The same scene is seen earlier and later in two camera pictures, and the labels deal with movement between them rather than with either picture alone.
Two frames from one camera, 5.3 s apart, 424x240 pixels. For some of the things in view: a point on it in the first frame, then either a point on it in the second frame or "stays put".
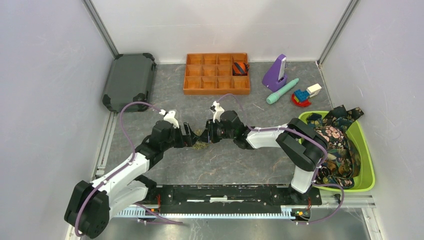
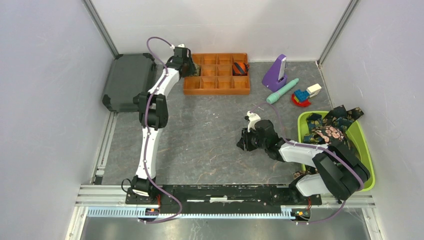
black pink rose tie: x=334 y=136 stays put
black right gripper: x=209 y=133 to x=243 y=143
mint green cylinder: x=272 y=98 stays put
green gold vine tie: x=199 y=145 to x=197 y=72
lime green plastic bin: x=357 y=137 stays put
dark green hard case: x=129 y=80 stays put
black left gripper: x=188 y=132 to x=191 y=71
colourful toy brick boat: x=301 y=97 stays put
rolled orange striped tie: x=240 y=69 stays put
